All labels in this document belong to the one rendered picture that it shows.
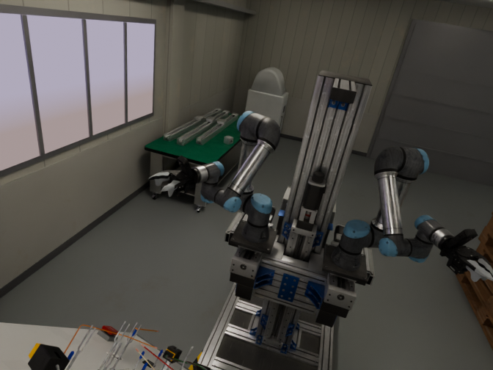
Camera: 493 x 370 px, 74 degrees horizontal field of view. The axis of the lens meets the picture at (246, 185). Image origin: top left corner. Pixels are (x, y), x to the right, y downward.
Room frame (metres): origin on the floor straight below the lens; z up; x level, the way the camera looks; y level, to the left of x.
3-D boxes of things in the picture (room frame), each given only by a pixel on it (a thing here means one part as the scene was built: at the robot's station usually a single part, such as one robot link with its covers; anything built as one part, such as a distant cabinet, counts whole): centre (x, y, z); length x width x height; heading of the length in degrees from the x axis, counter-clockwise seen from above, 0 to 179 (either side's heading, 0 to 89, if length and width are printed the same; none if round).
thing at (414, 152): (1.44, -0.71, 1.54); 0.15 x 0.12 x 0.55; 104
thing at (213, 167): (1.38, 0.17, 1.56); 0.11 x 0.08 x 0.09; 143
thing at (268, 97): (6.84, -0.15, 0.73); 0.77 x 0.62 x 1.45; 79
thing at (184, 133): (4.57, 0.61, 0.42); 2.29 x 0.90 x 0.83; 169
